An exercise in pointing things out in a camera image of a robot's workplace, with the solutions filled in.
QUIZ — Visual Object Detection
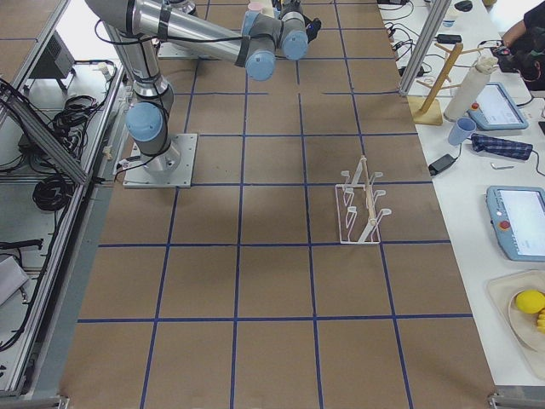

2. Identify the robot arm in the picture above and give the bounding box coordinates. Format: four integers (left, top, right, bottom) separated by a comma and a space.
87, 1, 311, 172

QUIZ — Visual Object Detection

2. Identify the pink plastic cup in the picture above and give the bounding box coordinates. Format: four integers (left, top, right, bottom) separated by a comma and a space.
248, 1, 265, 13

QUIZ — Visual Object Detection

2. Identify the blue cup on side table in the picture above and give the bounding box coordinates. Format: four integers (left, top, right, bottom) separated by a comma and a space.
447, 117, 477, 146

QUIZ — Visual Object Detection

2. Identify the wooden mug tree stand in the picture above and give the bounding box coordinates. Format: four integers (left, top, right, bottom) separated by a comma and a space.
407, 42, 482, 126

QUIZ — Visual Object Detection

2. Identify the black power adapter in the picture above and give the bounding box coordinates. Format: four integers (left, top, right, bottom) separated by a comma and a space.
427, 154, 457, 176

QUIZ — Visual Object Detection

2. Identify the blue plaid cloth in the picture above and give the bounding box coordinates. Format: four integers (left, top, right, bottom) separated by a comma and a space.
470, 134, 533, 160

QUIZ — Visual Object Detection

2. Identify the blue teach pendant far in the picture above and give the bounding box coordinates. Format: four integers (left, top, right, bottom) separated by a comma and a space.
468, 82, 528, 130

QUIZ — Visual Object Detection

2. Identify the blue teach pendant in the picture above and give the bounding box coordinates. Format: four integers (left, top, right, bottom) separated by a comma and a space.
486, 186, 544, 262
468, 82, 528, 130

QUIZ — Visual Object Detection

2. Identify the blue teach pendant near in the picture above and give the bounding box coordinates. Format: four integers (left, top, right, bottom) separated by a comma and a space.
486, 186, 544, 262

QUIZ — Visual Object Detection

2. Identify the beige tray with bowl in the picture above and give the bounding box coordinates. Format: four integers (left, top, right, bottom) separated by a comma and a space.
487, 270, 544, 380

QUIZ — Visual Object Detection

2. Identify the yellow lemon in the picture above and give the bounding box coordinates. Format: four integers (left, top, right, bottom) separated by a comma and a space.
514, 289, 545, 314

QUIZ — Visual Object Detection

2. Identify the white wire cup rack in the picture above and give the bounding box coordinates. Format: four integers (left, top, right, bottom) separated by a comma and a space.
334, 155, 392, 245

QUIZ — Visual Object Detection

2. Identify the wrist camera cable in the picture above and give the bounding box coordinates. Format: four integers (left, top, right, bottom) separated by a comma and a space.
305, 17, 323, 43

